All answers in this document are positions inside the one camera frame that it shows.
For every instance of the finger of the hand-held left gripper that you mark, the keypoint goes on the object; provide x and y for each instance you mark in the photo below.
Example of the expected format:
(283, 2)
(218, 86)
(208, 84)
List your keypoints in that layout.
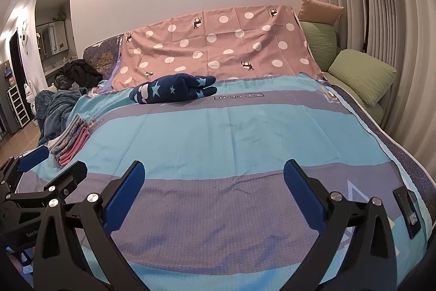
(68, 176)
(34, 156)

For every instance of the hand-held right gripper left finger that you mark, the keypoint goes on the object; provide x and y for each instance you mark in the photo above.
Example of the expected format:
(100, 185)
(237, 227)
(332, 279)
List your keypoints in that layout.
(124, 195)

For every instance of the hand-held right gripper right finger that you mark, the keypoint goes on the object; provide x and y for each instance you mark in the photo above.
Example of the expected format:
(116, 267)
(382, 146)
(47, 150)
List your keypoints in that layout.
(303, 192)

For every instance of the navy star print fleece jacket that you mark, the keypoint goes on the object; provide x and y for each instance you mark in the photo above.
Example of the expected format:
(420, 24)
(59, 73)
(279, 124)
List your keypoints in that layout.
(170, 90)

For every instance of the stack of folded clothes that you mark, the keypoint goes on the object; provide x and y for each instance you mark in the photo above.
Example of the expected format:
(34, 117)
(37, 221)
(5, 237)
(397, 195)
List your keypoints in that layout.
(71, 137)

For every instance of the dark clothes pile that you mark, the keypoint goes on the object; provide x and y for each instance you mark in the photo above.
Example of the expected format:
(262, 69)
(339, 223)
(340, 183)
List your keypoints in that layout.
(80, 72)

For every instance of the blue-grey fleece blanket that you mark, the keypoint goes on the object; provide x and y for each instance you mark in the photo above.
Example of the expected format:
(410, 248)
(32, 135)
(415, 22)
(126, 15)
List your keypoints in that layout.
(56, 110)

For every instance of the white shelf rack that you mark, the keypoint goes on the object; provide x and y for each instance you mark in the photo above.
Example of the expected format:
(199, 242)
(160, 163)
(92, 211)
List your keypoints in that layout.
(17, 107)

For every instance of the white cat figurine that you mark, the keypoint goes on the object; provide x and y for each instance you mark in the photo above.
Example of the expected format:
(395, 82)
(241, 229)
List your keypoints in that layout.
(30, 96)

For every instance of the blue and grey striped blanket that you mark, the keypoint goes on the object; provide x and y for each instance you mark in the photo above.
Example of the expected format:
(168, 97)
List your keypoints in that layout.
(221, 141)

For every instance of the black smartphone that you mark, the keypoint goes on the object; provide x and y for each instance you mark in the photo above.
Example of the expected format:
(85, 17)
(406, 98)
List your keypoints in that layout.
(408, 212)

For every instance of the flat green pillow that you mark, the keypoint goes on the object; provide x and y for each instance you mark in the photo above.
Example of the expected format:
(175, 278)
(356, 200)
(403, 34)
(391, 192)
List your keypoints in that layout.
(362, 76)

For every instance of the tall green pillow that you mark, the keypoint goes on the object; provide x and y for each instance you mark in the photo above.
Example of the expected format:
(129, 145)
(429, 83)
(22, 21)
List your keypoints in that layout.
(318, 44)

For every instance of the pink polka dot sheet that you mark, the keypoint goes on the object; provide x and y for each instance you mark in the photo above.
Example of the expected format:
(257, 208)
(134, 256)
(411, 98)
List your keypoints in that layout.
(221, 45)

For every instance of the tan pillow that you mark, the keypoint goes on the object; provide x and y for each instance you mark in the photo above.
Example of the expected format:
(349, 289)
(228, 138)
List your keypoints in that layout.
(320, 11)

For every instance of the grey pleated curtain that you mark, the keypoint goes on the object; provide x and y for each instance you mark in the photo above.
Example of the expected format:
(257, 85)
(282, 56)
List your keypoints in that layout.
(402, 38)

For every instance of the white wall cabinet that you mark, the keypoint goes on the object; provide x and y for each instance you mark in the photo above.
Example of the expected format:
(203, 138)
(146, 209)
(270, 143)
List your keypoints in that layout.
(51, 38)

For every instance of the white wall clock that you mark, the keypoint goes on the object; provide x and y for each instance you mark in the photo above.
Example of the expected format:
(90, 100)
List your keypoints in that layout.
(24, 37)

